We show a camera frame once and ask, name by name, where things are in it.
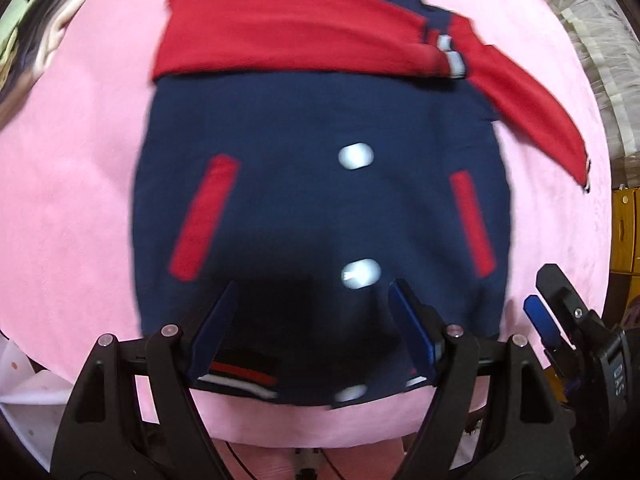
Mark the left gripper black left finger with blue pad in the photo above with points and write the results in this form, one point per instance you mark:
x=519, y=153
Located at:
x=131, y=414

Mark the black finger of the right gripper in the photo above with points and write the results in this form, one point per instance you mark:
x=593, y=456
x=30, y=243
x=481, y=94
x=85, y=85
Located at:
x=560, y=317

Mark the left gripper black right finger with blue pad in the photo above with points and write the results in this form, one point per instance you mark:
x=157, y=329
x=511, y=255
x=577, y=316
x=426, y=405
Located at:
x=493, y=414

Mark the navy red varsity jacket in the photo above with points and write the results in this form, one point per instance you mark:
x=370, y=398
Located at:
x=307, y=153

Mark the stack of folded clothes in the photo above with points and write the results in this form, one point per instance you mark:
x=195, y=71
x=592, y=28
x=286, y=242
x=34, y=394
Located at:
x=31, y=33

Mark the yellow wooden cabinet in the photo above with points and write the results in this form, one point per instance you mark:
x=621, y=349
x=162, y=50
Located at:
x=625, y=231

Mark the white patterned sheet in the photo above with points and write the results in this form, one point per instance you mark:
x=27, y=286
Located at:
x=32, y=403

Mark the pink bed blanket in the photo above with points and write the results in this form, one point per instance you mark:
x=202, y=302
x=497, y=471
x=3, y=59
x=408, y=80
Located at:
x=68, y=163

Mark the white lace curtain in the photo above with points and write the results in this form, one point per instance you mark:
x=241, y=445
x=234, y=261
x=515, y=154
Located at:
x=608, y=49

